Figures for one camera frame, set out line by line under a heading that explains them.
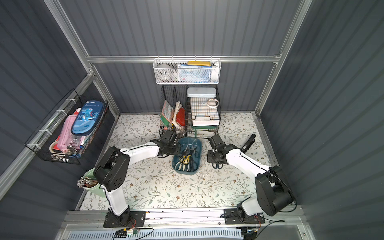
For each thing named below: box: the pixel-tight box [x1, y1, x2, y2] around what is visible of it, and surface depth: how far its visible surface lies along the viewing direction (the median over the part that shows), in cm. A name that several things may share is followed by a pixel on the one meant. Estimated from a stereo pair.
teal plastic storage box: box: [172, 137, 202, 175], surface depth 94 cm
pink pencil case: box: [53, 114, 84, 151], surface depth 69 cm
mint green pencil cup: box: [83, 168, 106, 197], surface depth 75 cm
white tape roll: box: [206, 98, 220, 108], surface depth 101 cm
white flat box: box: [187, 87, 217, 98], surface depth 104 cm
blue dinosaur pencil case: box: [71, 100, 105, 136], surface depth 71 cm
